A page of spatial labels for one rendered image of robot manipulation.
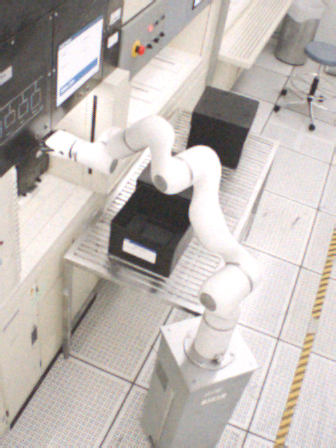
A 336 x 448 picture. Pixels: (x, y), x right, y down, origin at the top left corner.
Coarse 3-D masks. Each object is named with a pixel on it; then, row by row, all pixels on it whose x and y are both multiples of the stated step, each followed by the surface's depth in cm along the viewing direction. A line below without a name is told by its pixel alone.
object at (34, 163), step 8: (48, 136) 218; (32, 152) 211; (40, 152) 217; (24, 160) 208; (32, 160) 214; (40, 160) 221; (48, 160) 228; (16, 168) 206; (24, 168) 211; (32, 168) 217; (40, 168) 224; (24, 176) 214; (32, 176) 221; (24, 184) 217
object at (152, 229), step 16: (144, 192) 236; (160, 192) 233; (128, 208) 231; (144, 208) 242; (160, 208) 238; (176, 208) 235; (112, 224) 216; (128, 224) 239; (144, 224) 237; (160, 224) 240; (176, 224) 240; (112, 240) 221; (128, 240) 217; (144, 240) 214; (160, 240) 235; (176, 240) 237; (128, 256) 223; (144, 256) 219; (160, 256) 216; (176, 256) 219; (160, 272) 221
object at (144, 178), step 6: (150, 162) 257; (144, 168) 254; (150, 168) 254; (144, 174) 250; (150, 174) 251; (138, 180) 247; (144, 180) 247; (150, 180) 248; (150, 186) 247; (192, 186) 249; (180, 192) 245; (186, 192) 246; (192, 192) 246; (180, 198) 244; (186, 198) 243
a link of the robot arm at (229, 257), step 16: (192, 160) 164; (208, 160) 167; (208, 176) 168; (208, 192) 168; (192, 208) 169; (208, 208) 167; (192, 224) 170; (208, 224) 167; (224, 224) 170; (208, 240) 169; (224, 240) 169; (224, 256) 176; (240, 256) 174; (256, 272) 175
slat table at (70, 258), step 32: (256, 160) 288; (224, 192) 266; (256, 192) 269; (96, 224) 238; (64, 256) 222; (192, 256) 233; (96, 288) 281; (160, 288) 218; (192, 288) 220; (64, 320) 252; (64, 352) 270
